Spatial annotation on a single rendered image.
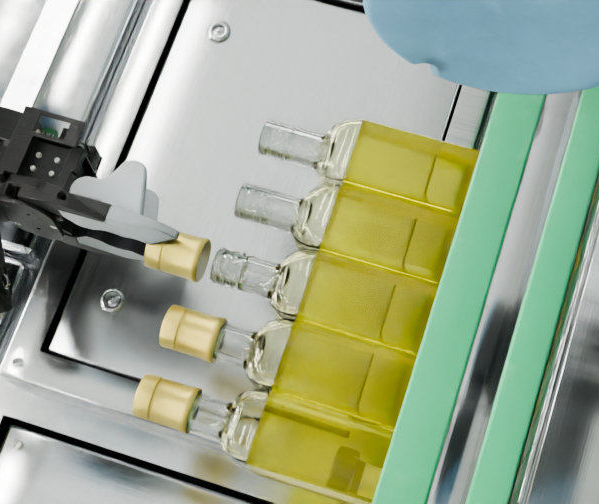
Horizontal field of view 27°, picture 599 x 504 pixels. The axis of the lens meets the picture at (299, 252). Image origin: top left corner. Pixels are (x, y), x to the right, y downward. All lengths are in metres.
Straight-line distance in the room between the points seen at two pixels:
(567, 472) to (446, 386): 0.09
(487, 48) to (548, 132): 0.41
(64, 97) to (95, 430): 0.32
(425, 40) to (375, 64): 0.72
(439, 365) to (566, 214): 0.13
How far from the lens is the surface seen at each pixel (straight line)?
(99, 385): 1.10
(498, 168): 0.86
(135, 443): 1.11
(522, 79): 0.49
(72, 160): 1.01
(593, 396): 0.80
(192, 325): 0.95
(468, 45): 0.47
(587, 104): 0.89
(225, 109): 1.18
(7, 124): 1.04
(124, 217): 0.97
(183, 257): 0.97
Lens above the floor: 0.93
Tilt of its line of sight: 9 degrees up
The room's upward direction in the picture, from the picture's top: 74 degrees counter-clockwise
